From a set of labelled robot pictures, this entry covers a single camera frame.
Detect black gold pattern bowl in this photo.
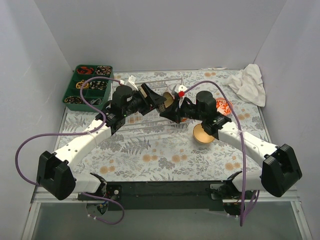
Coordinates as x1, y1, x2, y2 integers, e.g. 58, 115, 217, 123
157, 92, 174, 113

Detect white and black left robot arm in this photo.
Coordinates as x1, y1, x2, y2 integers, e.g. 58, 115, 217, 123
36, 83, 166, 200

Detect aluminium frame rail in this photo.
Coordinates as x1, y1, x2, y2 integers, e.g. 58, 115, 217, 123
22, 181, 312, 240

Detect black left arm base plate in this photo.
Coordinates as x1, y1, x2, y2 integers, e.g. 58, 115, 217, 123
77, 183, 123, 201

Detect dark floral scrunchie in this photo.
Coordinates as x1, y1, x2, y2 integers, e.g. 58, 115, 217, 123
89, 80, 108, 91
94, 65, 113, 76

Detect cream bird pattern bowl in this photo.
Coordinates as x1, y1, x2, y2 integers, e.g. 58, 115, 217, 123
193, 123, 215, 144

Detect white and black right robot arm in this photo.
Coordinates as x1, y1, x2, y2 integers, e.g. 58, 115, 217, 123
159, 91, 303, 199

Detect white red diamond pattern bowl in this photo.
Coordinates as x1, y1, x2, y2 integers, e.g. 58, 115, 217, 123
166, 84, 177, 95

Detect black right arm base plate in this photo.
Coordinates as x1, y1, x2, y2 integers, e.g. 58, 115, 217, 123
209, 183, 242, 200

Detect floral patterned table mat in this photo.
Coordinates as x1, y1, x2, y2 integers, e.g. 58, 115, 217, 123
74, 69, 270, 182

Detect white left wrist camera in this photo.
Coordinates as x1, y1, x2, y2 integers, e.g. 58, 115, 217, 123
119, 75, 139, 91

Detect green compartment organizer tray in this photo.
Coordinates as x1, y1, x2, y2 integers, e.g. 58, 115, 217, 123
62, 64, 114, 112

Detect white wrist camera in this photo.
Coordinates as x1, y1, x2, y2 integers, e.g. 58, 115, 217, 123
119, 75, 139, 91
173, 84, 188, 108

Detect orange black hair ties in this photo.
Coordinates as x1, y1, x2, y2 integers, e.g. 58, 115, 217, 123
75, 65, 95, 76

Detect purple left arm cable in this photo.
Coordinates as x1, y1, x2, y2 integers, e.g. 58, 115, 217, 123
14, 77, 125, 225

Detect dark floral scrunchie back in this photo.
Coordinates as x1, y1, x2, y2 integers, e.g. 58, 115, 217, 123
94, 65, 113, 76

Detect yellow rubber bands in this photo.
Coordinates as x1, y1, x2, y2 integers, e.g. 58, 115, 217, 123
75, 79, 90, 89

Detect white bowl red wreath pattern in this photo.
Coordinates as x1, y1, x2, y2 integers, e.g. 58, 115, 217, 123
215, 97, 233, 116

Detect white wire dish rack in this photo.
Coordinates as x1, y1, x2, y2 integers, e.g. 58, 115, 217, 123
118, 75, 191, 133

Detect dark patterned scrunchie front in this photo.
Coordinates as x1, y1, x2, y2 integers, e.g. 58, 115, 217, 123
63, 96, 83, 104

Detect crumpled white cloth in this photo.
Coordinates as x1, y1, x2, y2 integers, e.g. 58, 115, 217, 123
223, 64, 266, 107

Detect dark floral scrunchie middle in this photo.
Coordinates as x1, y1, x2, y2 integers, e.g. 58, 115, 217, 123
89, 80, 108, 91

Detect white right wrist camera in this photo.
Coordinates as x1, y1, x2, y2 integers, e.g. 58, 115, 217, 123
173, 84, 188, 108

